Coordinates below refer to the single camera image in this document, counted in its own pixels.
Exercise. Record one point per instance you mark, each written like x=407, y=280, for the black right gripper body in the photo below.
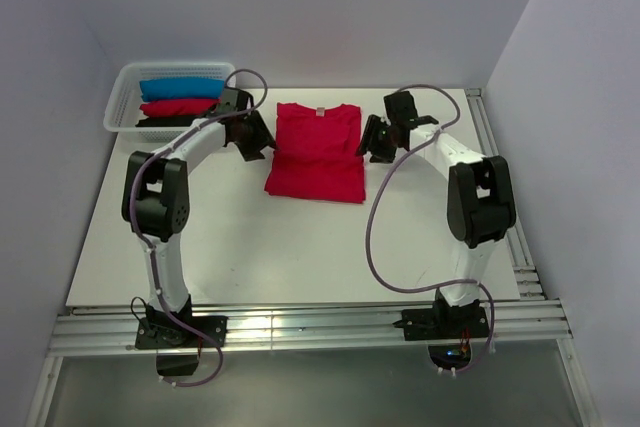
x=385, y=146

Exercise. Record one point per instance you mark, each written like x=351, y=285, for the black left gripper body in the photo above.
x=254, y=136

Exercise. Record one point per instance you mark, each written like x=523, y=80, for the red t shirt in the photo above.
x=316, y=155
x=177, y=107

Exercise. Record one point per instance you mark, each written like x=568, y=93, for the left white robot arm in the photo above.
x=156, y=205

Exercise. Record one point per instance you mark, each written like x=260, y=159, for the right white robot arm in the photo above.
x=480, y=209

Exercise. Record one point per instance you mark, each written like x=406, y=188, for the rolled black t shirt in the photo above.
x=166, y=122

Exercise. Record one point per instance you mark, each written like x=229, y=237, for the rolled blue t shirt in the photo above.
x=180, y=88

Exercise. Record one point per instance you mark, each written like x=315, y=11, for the rolled red t shirt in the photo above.
x=177, y=107

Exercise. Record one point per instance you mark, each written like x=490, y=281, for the white perforated plastic basket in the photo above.
x=123, y=107

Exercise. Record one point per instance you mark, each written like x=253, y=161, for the aluminium front rail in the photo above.
x=288, y=329

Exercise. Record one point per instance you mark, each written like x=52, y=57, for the aluminium side rail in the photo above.
x=503, y=199

